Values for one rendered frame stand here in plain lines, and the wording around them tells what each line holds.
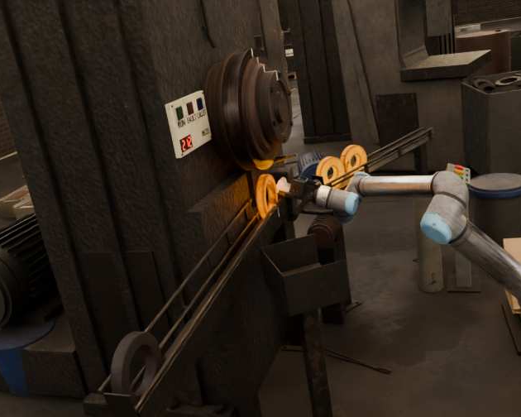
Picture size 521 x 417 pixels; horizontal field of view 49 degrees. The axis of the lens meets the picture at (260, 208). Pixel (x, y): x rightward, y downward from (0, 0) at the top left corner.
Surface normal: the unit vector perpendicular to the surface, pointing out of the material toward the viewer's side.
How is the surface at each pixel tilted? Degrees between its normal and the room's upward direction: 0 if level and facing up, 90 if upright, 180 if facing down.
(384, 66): 90
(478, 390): 0
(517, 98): 90
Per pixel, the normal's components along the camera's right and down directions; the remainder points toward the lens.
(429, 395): -0.16, -0.93
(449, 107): -0.54, 0.35
